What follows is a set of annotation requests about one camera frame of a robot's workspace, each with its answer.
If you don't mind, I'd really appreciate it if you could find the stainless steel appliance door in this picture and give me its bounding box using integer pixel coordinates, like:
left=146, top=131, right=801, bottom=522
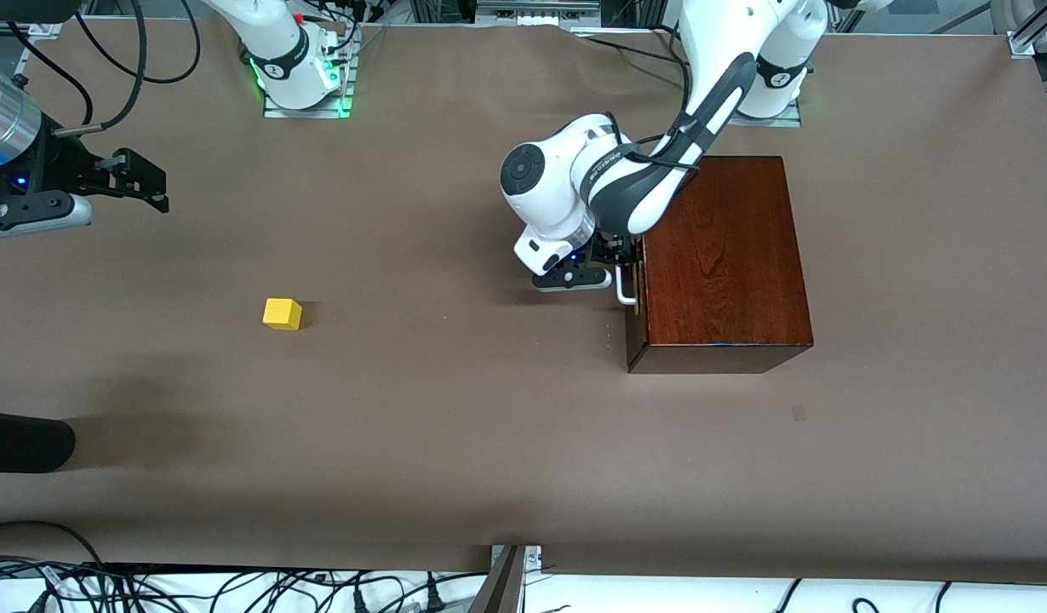
left=615, top=255, right=652, bottom=371

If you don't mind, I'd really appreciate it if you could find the yellow cube block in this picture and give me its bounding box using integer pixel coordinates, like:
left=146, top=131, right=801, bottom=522
left=262, top=298, right=304, bottom=331

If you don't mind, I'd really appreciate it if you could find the dark wooden drawer cabinet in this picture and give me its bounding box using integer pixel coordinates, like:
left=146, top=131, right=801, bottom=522
left=624, top=155, right=815, bottom=375

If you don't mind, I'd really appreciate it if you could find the brown table cover sheet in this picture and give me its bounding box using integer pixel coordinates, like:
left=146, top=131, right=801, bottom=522
left=0, top=17, right=1047, bottom=585

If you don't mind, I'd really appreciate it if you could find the silver metal box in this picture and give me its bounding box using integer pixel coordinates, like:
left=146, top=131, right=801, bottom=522
left=475, top=0, right=601, bottom=18

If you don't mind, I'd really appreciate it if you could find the black foam roll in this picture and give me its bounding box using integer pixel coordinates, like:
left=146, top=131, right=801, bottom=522
left=0, top=410, right=77, bottom=474

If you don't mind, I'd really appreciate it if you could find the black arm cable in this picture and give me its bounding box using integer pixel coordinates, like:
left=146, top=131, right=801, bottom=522
left=74, top=0, right=203, bottom=85
left=604, top=24, right=705, bottom=171
left=55, top=0, right=147, bottom=137
left=7, top=21, right=95, bottom=129

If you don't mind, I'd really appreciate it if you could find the aluminium frame rail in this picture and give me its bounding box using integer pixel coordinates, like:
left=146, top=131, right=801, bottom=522
left=1004, top=0, right=1047, bottom=147
left=0, top=13, right=65, bottom=39

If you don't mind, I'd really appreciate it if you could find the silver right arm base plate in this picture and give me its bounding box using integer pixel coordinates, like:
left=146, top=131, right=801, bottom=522
left=262, top=47, right=355, bottom=120

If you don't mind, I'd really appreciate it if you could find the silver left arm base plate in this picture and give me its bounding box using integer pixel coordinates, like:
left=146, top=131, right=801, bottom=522
left=728, top=100, right=804, bottom=129

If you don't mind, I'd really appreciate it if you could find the long black table cable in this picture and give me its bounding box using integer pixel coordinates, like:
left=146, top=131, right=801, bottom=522
left=585, top=36, right=688, bottom=69

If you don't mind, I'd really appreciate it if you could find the black frame post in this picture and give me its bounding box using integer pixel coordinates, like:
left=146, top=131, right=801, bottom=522
left=600, top=0, right=665, bottom=31

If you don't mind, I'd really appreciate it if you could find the silver corner bracket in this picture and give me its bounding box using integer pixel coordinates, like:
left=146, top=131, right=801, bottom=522
left=489, top=544, right=543, bottom=573

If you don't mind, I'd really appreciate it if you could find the grey metal post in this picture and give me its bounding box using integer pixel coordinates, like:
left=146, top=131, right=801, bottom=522
left=468, top=545, right=525, bottom=613

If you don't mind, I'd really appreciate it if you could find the cable with white label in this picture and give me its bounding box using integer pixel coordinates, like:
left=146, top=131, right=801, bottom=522
left=30, top=562, right=65, bottom=613

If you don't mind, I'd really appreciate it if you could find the grey hose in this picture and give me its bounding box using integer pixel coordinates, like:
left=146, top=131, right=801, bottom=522
left=990, top=0, right=1037, bottom=37

